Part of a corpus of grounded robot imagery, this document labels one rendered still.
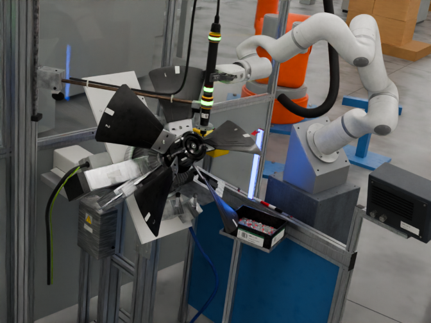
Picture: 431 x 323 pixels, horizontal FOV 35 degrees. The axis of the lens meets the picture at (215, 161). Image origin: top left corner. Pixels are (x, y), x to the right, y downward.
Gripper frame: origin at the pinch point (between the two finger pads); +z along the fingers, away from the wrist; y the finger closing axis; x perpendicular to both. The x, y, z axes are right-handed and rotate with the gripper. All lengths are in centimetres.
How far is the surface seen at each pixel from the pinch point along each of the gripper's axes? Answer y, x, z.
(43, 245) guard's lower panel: 70, -101, 24
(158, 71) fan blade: 23.4, -4.6, 4.4
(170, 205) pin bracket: -2, -50, 14
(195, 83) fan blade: 11.2, -6.9, -4.5
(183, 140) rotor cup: -3.5, -22.2, 13.2
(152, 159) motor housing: 8.4, -33.8, 16.5
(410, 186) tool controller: -73, -23, -31
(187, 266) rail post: 32, -112, -35
